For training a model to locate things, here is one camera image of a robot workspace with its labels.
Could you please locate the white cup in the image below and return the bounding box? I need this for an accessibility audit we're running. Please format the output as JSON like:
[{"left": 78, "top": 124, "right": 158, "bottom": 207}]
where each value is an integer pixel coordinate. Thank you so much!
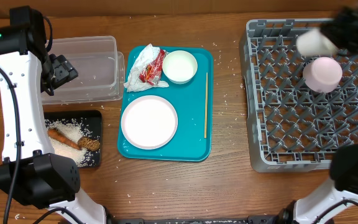
[{"left": 296, "top": 29, "right": 339, "bottom": 57}]

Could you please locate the white bowl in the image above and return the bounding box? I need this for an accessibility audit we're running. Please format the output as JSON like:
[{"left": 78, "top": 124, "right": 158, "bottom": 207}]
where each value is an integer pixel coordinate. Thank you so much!
[{"left": 303, "top": 57, "right": 343, "bottom": 93}]

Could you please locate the pile of white rice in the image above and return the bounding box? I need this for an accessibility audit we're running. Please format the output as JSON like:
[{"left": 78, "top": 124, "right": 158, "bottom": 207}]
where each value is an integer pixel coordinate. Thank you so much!
[{"left": 45, "top": 119, "right": 98, "bottom": 167}]

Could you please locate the orange carrot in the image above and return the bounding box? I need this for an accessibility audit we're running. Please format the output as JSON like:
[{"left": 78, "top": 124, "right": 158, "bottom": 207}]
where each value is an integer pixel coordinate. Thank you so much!
[{"left": 47, "top": 129, "right": 81, "bottom": 150}]

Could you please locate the large white plate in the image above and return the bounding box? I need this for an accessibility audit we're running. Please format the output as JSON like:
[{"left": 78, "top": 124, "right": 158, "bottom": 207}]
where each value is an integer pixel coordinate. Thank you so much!
[{"left": 121, "top": 95, "right": 178, "bottom": 150}]

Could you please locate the white saucer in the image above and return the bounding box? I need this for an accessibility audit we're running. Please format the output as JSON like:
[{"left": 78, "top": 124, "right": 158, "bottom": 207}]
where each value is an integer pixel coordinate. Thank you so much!
[{"left": 162, "top": 50, "right": 198, "bottom": 85}]

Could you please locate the wooden chopstick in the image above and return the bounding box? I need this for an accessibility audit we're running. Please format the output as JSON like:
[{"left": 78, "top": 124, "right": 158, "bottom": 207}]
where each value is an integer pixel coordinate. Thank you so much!
[{"left": 204, "top": 72, "right": 208, "bottom": 139}]

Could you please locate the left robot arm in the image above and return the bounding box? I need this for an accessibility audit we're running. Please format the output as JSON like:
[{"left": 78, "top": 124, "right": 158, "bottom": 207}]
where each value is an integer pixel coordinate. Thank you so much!
[{"left": 0, "top": 6, "right": 114, "bottom": 223}]

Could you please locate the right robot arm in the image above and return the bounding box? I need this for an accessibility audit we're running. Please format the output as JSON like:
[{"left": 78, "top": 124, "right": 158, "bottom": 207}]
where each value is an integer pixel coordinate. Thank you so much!
[{"left": 273, "top": 7, "right": 358, "bottom": 223}]

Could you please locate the grey dishwasher rack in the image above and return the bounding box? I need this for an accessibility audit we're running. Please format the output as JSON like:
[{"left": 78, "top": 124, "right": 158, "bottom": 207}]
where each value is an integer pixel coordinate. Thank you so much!
[{"left": 239, "top": 19, "right": 358, "bottom": 172}]

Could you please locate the clear plastic bin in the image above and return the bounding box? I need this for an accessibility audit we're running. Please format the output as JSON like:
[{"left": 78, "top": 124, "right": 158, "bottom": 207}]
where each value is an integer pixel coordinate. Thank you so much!
[{"left": 42, "top": 36, "right": 126, "bottom": 105}]

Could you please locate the black plastic tray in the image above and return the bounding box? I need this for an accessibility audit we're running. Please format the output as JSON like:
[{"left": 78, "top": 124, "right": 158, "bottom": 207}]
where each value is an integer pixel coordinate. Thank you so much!
[{"left": 44, "top": 110, "right": 103, "bottom": 167}]

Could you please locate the crumpled white napkin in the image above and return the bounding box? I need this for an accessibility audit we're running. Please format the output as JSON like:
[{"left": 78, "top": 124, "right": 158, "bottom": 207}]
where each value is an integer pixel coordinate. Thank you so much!
[{"left": 124, "top": 44, "right": 169, "bottom": 92}]

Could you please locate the red snack wrapper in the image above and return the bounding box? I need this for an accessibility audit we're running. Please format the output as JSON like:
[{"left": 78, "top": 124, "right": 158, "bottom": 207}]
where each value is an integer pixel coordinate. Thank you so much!
[{"left": 139, "top": 49, "right": 166, "bottom": 86}]

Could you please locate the teal serving tray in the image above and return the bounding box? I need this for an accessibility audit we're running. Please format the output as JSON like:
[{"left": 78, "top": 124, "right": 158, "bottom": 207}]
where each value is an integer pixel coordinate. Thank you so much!
[{"left": 117, "top": 47, "right": 214, "bottom": 162}]

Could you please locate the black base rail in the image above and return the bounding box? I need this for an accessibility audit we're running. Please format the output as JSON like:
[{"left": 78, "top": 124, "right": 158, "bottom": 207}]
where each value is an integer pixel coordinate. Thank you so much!
[{"left": 112, "top": 215, "right": 277, "bottom": 224}]

